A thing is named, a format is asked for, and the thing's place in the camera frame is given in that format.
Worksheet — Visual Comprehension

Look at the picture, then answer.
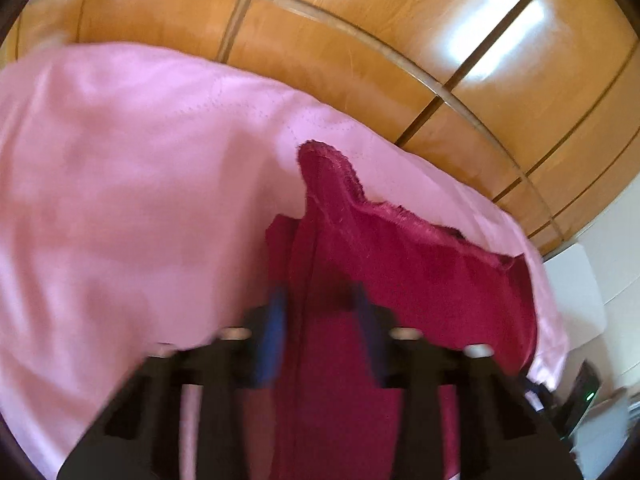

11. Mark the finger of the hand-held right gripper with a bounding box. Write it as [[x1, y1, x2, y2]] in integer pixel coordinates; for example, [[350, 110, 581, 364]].
[[522, 374, 556, 411]]

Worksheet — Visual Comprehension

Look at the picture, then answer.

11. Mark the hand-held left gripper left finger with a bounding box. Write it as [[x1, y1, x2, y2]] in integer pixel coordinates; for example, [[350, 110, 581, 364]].
[[57, 286, 288, 480]]

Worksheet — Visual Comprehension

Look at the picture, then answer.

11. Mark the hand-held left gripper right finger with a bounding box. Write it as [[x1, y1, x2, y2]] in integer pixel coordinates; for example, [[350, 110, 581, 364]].
[[349, 284, 583, 480]]

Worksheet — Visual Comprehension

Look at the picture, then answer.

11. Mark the crimson long-sleeve shirt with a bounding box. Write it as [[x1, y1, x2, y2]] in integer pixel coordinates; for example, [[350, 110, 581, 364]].
[[265, 140, 539, 480]]

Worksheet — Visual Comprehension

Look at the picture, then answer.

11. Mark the grey box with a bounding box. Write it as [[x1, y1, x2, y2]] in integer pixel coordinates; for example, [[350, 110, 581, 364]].
[[570, 388, 632, 465]]

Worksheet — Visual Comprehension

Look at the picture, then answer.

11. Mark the white board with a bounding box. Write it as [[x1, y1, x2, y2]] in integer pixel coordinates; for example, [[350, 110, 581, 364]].
[[541, 242, 609, 352]]

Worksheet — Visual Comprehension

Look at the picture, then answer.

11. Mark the pink bed sheet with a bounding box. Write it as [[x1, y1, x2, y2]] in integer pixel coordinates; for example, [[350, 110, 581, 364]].
[[0, 41, 571, 480]]

